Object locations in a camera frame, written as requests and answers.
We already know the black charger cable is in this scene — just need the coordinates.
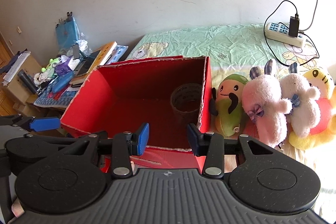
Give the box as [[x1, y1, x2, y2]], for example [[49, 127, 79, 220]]
[[263, 0, 321, 67]]

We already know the blue pencil case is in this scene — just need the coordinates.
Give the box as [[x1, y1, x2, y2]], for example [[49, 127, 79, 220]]
[[52, 71, 75, 93]]

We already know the black thermos bottle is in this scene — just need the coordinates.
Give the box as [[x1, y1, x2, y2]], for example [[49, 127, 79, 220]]
[[17, 69, 38, 94]]

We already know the pastel bed sheet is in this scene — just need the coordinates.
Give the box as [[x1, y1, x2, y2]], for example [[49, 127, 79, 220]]
[[127, 24, 335, 223]]

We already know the green mustache plush toy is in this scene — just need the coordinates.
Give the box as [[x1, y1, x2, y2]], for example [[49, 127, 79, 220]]
[[210, 74, 248, 137]]

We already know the cardboard storage box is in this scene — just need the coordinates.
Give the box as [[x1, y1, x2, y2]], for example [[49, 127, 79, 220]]
[[1, 55, 43, 117]]

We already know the green frog toy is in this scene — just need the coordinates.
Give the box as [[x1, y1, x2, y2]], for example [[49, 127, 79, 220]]
[[41, 57, 62, 73]]

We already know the white packing tape roll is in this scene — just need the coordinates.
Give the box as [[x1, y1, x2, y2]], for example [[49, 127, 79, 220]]
[[170, 83, 202, 124]]

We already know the blue gift bag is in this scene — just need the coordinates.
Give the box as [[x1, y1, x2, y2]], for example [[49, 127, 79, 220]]
[[55, 11, 80, 52]]

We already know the white power strip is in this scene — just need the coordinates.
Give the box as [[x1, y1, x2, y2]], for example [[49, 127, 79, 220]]
[[264, 22, 305, 48]]

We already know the person left hand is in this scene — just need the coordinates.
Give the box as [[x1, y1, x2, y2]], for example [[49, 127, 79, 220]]
[[11, 198, 25, 218]]

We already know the black charger adapter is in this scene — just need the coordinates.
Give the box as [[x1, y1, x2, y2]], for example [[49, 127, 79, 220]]
[[288, 13, 299, 38]]

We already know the pink bunny plush toy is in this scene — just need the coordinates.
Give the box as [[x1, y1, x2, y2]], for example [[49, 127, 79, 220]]
[[241, 59, 292, 148]]

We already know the purple tissue pack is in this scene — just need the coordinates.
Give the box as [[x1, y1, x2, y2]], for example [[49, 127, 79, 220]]
[[55, 55, 72, 76]]

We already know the yellow book stack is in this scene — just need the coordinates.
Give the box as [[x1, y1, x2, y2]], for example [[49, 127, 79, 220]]
[[70, 42, 117, 85]]

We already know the yellow tiger moon plush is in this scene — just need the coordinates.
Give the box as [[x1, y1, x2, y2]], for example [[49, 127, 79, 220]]
[[288, 67, 336, 150]]

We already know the large red cardboard box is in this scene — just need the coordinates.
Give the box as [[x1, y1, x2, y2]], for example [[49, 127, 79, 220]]
[[60, 56, 212, 169]]

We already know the tablet with dark screen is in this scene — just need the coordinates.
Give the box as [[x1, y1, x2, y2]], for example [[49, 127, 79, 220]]
[[76, 50, 101, 77]]

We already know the blue patterned cloth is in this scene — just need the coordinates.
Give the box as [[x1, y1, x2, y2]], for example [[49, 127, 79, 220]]
[[33, 81, 79, 109]]

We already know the white bunny plush toy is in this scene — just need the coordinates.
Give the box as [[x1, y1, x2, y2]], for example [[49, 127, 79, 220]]
[[280, 62, 321, 138]]

